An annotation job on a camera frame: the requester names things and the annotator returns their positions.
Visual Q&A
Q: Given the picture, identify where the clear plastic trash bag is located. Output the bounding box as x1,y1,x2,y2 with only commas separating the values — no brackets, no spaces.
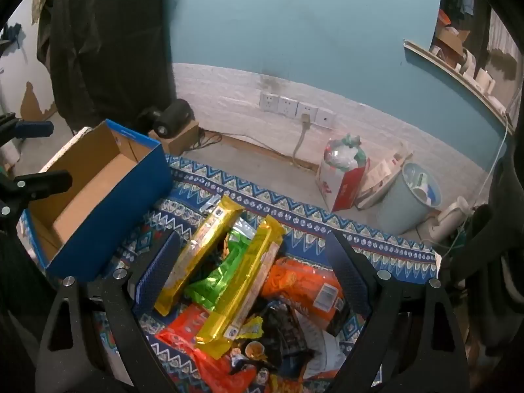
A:
325,133,367,173

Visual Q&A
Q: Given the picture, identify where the red and white paper bag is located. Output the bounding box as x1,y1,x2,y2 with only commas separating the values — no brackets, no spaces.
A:
316,156,371,213

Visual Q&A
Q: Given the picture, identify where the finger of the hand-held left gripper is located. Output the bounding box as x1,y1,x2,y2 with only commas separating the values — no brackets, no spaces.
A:
0,171,73,230
0,112,55,148

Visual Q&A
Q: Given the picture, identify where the black fan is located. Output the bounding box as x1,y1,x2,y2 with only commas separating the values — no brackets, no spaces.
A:
137,99,193,139

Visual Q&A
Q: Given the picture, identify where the small yellow snack packet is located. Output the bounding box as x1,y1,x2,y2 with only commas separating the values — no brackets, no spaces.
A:
235,315,265,340

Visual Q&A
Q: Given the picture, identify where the dark hanging coat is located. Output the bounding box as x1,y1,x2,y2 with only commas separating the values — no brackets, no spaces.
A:
37,0,177,132

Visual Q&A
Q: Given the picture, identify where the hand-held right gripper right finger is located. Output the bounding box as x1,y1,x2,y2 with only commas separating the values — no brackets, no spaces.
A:
327,231,469,393

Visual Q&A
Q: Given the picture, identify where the orange fries snack bag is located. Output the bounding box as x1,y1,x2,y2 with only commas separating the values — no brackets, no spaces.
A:
262,257,353,332

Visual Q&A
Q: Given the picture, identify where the white plastic appliance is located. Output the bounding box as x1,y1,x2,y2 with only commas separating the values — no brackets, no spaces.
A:
430,196,476,242

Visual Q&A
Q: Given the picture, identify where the small brown carton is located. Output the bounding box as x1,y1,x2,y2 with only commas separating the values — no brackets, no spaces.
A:
148,122,200,155

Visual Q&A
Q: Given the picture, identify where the dark folded umbrella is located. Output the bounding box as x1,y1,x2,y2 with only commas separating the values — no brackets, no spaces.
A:
0,24,22,50

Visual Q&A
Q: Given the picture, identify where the white jar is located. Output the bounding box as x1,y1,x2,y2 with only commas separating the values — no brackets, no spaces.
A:
456,49,477,76

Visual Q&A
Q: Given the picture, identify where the white cable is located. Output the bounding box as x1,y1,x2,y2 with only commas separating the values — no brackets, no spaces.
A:
483,121,513,197

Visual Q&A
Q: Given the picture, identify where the dark cloth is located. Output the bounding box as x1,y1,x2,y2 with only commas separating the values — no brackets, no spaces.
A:
440,159,524,357

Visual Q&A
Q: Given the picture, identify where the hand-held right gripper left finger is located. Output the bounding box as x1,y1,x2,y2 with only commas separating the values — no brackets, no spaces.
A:
35,229,183,393

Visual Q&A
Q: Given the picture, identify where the black cable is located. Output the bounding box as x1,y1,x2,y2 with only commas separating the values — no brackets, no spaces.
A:
198,130,222,149

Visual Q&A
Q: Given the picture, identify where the brown cardboard box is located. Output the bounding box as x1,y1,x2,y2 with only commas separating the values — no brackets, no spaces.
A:
432,27,471,66

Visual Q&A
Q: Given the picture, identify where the black snack packet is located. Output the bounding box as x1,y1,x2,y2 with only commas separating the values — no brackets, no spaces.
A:
229,301,316,377

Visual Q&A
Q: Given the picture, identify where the blue cardboard box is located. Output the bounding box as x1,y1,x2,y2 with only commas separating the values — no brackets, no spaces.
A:
16,120,173,283

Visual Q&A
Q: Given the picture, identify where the green foil snack packet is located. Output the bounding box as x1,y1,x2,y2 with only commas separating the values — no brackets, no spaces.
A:
184,229,256,312

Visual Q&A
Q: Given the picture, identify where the red-orange snack packet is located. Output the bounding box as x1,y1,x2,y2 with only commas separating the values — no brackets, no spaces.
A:
156,305,279,393

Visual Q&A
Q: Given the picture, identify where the long yellow snack packet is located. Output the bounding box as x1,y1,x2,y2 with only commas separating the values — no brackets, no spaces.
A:
196,215,286,346
153,195,248,317

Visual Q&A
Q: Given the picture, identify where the white door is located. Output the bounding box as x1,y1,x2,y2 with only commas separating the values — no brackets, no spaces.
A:
0,0,58,164

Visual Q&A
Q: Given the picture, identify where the beige paper bag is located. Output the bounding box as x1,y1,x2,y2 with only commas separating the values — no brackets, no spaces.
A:
356,143,414,209

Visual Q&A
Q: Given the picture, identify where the wall shelf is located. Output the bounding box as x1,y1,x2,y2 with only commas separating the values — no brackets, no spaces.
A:
403,40,512,125

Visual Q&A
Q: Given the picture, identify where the blue patterned blanket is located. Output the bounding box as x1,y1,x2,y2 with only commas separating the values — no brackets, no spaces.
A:
16,153,440,393

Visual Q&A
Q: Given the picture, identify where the light blue trash bin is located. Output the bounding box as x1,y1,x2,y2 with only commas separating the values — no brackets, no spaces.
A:
374,162,443,236

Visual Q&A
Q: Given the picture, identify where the grey plug cable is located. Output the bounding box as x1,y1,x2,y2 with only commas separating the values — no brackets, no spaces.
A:
292,114,312,168

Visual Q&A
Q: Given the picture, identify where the white snack packet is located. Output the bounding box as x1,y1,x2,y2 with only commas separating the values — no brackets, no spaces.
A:
303,319,348,377

